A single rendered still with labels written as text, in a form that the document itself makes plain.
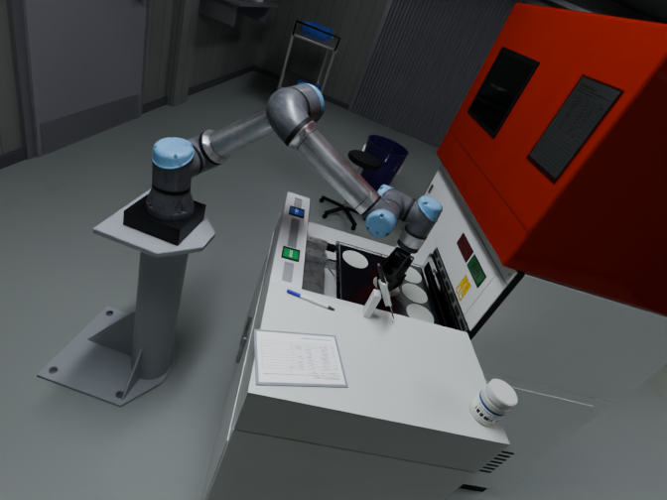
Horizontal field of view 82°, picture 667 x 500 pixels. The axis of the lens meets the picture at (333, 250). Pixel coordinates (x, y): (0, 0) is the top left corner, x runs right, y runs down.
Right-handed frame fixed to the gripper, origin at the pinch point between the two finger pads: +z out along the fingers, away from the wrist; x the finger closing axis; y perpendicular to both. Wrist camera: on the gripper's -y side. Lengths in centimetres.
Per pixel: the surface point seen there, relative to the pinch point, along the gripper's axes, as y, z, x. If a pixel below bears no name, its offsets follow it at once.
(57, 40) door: 63, 15, 263
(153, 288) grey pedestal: -28, 33, 70
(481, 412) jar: -30.9, -8.4, -37.0
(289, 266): -20.5, -4.3, 25.7
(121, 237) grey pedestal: -38, 9, 75
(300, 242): -7.8, -4.7, 30.2
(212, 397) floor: -14, 91, 42
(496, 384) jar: -26.9, -14.7, -36.4
